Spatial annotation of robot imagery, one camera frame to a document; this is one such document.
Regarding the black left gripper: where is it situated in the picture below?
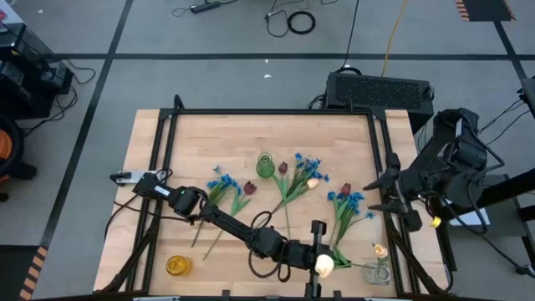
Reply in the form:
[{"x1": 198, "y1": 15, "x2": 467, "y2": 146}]
[{"x1": 287, "y1": 220, "x2": 328, "y2": 298}]

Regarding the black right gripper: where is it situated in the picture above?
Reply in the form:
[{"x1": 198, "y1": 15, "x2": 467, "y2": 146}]
[{"x1": 363, "y1": 152, "x2": 425, "y2": 232}]

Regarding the blue artificial flower spray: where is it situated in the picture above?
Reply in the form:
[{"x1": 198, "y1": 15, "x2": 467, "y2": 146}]
[
  {"x1": 326, "y1": 190, "x2": 376, "y2": 251},
  {"x1": 270, "y1": 152, "x2": 331, "y2": 216},
  {"x1": 191, "y1": 165, "x2": 242, "y2": 248}
]

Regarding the dark red artificial tulip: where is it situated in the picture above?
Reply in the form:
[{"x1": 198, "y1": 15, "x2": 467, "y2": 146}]
[
  {"x1": 329, "y1": 182, "x2": 353, "y2": 250},
  {"x1": 202, "y1": 180, "x2": 257, "y2": 262},
  {"x1": 272, "y1": 161, "x2": 293, "y2": 241}
]

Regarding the green glass vase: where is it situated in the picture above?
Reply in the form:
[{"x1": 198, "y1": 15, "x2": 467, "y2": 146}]
[{"x1": 255, "y1": 152, "x2": 276, "y2": 180}]

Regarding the clear glass vase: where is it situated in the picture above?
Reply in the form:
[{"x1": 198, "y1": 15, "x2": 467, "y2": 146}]
[{"x1": 362, "y1": 258, "x2": 393, "y2": 286}]

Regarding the yellow glass vase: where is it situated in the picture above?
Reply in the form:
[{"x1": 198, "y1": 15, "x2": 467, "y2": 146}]
[{"x1": 166, "y1": 254, "x2": 194, "y2": 277}]

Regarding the white paper sign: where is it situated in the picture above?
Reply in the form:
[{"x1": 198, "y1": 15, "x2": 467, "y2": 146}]
[{"x1": 449, "y1": 204, "x2": 491, "y2": 227}]

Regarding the black computer case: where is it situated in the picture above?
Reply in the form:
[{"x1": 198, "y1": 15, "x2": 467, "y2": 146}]
[{"x1": 324, "y1": 71, "x2": 436, "y2": 135}]

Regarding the black metal stand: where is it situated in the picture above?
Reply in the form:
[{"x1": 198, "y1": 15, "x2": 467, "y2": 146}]
[{"x1": 425, "y1": 166, "x2": 535, "y2": 277}]

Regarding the hazard striped floor mat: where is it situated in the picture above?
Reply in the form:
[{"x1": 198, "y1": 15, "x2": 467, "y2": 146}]
[
  {"x1": 0, "y1": 244, "x2": 50, "y2": 301},
  {"x1": 454, "y1": 0, "x2": 517, "y2": 23}
]

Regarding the black power strip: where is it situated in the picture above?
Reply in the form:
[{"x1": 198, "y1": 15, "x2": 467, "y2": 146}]
[{"x1": 190, "y1": 0, "x2": 222, "y2": 15}]

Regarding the black equipment cart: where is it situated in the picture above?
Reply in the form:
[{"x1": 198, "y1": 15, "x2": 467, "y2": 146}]
[{"x1": 0, "y1": 23, "x2": 75, "y2": 121}]

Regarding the black aluminium table frame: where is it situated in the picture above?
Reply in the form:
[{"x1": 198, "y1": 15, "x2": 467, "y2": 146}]
[{"x1": 94, "y1": 94, "x2": 456, "y2": 298}]

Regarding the yellow cable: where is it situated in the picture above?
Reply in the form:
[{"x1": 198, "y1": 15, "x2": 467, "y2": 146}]
[{"x1": 380, "y1": 0, "x2": 409, "y2": 79}]

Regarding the long black cable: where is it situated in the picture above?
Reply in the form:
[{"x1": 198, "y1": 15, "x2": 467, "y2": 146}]
[{"x1": 334, "y1": 0, "x2": 364, "y2": 77}]

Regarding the coiled black cable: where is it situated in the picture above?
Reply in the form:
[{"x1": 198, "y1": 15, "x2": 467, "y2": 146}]
[{"x1": 286, "y1": 10, "x2": 317, "y2": 36}]

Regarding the thin black cable with plug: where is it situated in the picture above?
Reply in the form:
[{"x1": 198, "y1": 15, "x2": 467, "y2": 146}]
[{"x1": 264, "y1": 0, "x2": 293, "y2": 38}]

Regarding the orange black cable reel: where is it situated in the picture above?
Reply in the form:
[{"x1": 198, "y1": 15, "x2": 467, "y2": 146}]
[{"x1": 0, "y1": 112, "x2": 38, "y2": 202}]

